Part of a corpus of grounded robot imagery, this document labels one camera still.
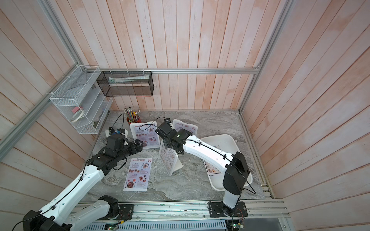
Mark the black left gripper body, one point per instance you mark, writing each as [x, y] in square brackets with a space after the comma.
[138, 148]

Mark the white menu holder front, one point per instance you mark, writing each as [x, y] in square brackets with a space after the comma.
[178, 164]

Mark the white menu holder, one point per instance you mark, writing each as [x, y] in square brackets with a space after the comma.
[178, 125]
[145, 132]
[178, 164]

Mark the dim sum menu sheet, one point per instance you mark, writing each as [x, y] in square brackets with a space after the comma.
[168, 157]

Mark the red special menu sheet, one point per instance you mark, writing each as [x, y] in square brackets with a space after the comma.
[138, 175]

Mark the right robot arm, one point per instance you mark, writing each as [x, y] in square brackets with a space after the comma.
[233, 166]

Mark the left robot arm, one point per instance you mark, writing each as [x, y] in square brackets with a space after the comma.
[56, 215]

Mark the white menu holder back right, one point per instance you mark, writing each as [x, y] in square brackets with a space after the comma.
[178, 125]

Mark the white menu holder back left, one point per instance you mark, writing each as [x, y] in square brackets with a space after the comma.
[145, 132]

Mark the dim sum menu in tray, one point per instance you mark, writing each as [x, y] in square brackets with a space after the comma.
[211, 169]

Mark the red pencil cup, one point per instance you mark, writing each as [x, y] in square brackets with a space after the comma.
[136, 121]

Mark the coloured pencils bundle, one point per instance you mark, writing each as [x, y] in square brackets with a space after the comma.
[132, 114]

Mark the white plastic tray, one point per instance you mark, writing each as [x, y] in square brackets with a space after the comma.
[227, 144]

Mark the black mesh basket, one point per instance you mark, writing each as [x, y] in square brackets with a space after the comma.
[126, 83]

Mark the white tape roll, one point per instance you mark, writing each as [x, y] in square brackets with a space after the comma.
[77, 116]

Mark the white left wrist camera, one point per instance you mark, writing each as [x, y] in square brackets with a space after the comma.
[119, 133]

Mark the white wire shelf rack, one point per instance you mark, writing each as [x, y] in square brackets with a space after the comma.
[79, 91]

